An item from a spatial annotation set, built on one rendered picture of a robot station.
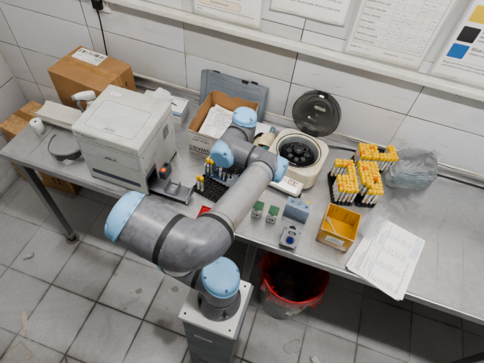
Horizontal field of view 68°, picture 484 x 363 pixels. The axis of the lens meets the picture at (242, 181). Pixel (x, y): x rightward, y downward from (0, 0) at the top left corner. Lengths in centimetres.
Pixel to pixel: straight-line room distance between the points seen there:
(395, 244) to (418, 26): 82
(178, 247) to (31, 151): 126
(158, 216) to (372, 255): 100
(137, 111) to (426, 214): 129
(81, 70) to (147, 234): 129
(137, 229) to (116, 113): 80
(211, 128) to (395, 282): 102
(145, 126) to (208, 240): 76
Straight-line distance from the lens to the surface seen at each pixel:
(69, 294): 242
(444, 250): 171
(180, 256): 71
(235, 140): 103
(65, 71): 192
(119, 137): 138
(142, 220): 73
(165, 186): 149
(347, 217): 153
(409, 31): 150
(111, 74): 185
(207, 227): 73
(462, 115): 174
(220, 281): 110
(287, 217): 151
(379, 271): 151
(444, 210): 182
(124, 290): 234
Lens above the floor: 216
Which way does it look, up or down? 54 degrees down
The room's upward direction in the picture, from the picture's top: 7 degrees clockwise
